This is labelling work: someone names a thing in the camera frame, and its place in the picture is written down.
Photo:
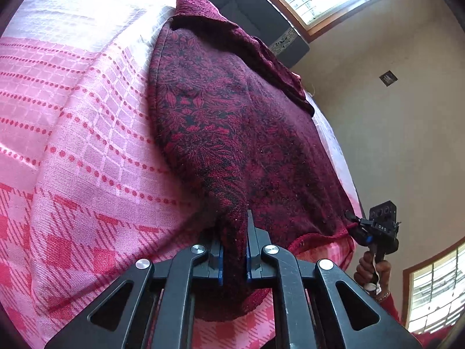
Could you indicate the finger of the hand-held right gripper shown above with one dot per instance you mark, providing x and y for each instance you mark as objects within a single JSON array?
[
  {"x": 363, "y": 238},
  {"x": 353, "y": 218}
]

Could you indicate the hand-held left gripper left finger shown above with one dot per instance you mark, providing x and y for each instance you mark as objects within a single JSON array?
[{"x": 219, "y": 263}]

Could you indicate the dark red floral cloth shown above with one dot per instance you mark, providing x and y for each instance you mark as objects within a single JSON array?
[{"x": 236, "y": 123}]

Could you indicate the small wooden-framed window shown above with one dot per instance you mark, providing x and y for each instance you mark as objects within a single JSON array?
[{"x": 437, "y": 291}]

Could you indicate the dark grey cushion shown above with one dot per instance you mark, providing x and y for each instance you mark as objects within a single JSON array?
[{"x": 236, "y": 11}]

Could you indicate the pink checked bedsheet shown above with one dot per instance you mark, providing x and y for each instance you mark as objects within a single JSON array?
[{"x": 80, "y": 145}]

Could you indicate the person's right forearm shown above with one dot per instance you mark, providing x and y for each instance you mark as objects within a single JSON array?
[{"x": 395, "y": 309}]

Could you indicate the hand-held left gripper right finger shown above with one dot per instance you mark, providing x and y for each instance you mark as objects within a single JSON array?
[{"x": 248, "y": 261}]

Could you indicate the person's right hand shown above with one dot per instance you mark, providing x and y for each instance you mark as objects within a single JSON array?
[{"x": 365, "y": 271}]

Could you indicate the dark wall switch plate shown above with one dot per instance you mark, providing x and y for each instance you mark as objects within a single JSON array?
[{"x": 388, "y": 78}]

